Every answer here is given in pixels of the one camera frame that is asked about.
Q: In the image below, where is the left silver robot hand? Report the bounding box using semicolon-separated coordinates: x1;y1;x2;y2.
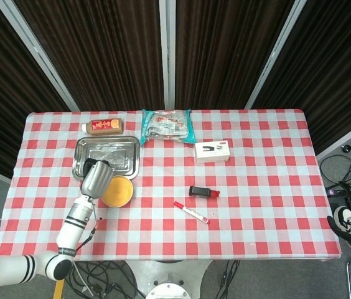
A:
80;158;115;200

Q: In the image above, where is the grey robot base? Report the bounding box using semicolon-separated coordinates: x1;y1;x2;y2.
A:
124;260;214;299

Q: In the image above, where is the white bowl of yellow soup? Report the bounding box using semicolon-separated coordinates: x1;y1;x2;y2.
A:
100;175;134;208

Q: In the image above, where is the white and black sneaker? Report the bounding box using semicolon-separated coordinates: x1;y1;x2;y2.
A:
333;206;351;254

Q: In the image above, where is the rectangular stainless steel tray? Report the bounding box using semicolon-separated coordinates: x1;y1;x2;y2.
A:
72;135;141;181

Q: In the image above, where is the brown drink bottle red label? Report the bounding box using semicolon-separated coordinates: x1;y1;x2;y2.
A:
81;118;124;136

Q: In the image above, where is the teal snack bag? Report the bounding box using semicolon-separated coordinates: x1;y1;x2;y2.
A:
140;108;195;146

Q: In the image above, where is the red and white marker pen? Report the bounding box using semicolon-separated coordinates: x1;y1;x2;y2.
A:
173;201;211;225

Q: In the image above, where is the black ink bottle red cap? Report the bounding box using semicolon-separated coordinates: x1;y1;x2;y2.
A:
189;186;221;199

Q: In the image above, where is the red white checkered tablecloth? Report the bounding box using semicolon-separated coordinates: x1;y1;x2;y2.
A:
0;108;342;262

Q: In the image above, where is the yellow floor tape strip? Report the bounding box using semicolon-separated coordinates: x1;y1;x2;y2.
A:
52;278;66;299

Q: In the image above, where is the dark brown curtain panel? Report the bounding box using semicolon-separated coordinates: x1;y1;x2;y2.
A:
13;0;166;112
174;0;297;110
251;0;351;156
0;0;72;179

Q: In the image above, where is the white stapler box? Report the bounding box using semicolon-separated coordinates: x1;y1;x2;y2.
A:
194;140;231;164

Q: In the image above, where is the grey metal partition post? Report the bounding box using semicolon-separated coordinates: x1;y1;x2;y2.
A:
158;0;177;110
0;0;80;112
244;0;307;110

